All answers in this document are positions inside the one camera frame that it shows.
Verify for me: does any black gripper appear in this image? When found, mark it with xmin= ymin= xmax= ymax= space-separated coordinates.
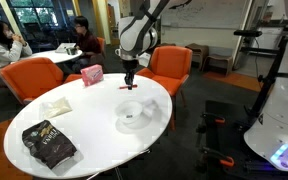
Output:
xmin=123 ymin=60 xmax=139 ymax=90

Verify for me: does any red marker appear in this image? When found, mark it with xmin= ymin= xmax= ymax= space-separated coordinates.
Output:
xmin=119 ymin=84 xmax=138 ymax=89

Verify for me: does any man in dark red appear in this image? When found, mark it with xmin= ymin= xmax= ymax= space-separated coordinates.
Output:
xmin=72 ymin=16 xmax=101 ymax=73

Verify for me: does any pink tissue box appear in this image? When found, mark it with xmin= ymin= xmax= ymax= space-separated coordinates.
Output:
xmin=81 ymin=64 xmax=103 ymax=86

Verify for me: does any orange armchair near robot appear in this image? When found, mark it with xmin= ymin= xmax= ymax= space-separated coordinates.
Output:
xmin=137 ymin=46 xmax=192 ymax=130

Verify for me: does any round white table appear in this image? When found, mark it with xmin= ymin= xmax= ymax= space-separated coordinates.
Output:
xmin=4 ymin=73 xmax=172 ymax=179
xmin=22 ymin=50 xmax=82 ymax=63

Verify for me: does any open laptop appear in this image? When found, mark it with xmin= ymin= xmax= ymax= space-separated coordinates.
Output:
xmin=55 ymin=43 xmax=77 ymax=54

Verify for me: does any brown wooden stool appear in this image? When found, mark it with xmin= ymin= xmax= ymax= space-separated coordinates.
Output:
xmin=202 ymin=54 xmax=233 ymax=76
xmin=186 ymin=43 xmax=209 ymax=69

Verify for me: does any clear plastic bag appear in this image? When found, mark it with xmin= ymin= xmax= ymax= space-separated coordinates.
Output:
xmin=40 ymin=97 xmax=72 ymax=119

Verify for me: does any orange black clamp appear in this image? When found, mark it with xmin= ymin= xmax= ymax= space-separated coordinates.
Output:
xmin=198 ymin=112 xmax=225 ymax=133
xmin=196 ymin=146 xmax=235 ymax=173

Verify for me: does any orange armchair by tissue box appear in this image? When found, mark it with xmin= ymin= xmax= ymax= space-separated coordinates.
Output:
xmin=0 ymin=57 xmax=82 ymax=105

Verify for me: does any dark coffee bag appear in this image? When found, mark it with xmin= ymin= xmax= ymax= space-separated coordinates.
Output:
xmin=22 ymin=120 xmax=77 ymax=169

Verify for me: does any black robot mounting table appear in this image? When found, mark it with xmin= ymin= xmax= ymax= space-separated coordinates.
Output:
xmin=196 ymin=100 xmax=288 ymax=180

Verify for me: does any woman in white sweater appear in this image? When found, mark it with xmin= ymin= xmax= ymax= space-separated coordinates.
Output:
xmin=0 ymin=20 xmax=32 ymax=69

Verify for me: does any black camera on tripod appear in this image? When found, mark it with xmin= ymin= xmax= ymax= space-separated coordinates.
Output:
xmin=233 ymin=30 xmax=262 ymax=37

